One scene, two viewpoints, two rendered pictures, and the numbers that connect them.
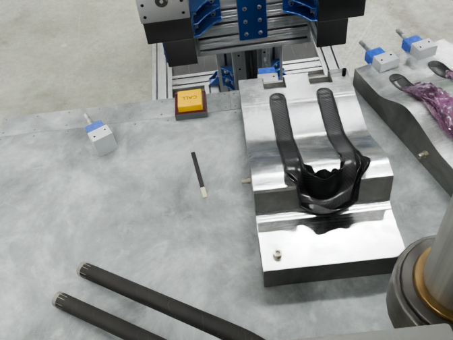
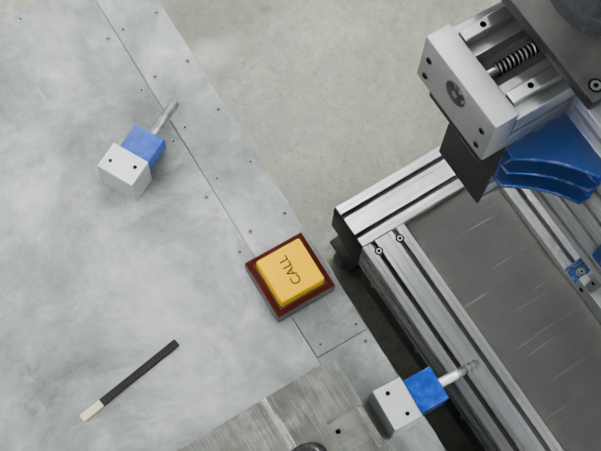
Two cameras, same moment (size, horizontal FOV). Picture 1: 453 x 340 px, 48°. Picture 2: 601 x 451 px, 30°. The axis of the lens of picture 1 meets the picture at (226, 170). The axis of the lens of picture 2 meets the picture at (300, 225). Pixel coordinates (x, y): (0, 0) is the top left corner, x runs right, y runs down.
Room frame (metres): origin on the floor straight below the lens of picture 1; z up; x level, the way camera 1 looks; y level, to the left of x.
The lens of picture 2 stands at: (0.73, -0.27, 2.09)
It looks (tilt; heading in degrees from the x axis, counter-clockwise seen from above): 69 degrees down; 52
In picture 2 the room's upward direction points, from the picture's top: 5 degrees clockwise
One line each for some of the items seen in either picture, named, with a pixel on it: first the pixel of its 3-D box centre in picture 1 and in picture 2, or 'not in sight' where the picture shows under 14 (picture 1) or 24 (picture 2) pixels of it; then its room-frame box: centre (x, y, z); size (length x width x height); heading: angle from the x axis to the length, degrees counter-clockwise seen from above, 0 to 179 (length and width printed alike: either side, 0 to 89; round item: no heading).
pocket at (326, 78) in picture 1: (319, 83); not in sight; (0.93, -0.25, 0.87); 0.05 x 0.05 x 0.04; 88
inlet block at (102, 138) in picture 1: (95, 129); (146, 142); (0.92, 0.30, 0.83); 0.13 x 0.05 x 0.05; 26
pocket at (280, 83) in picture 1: (274, 88); (355, 435); (0.93, -0.14, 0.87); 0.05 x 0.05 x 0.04; 88
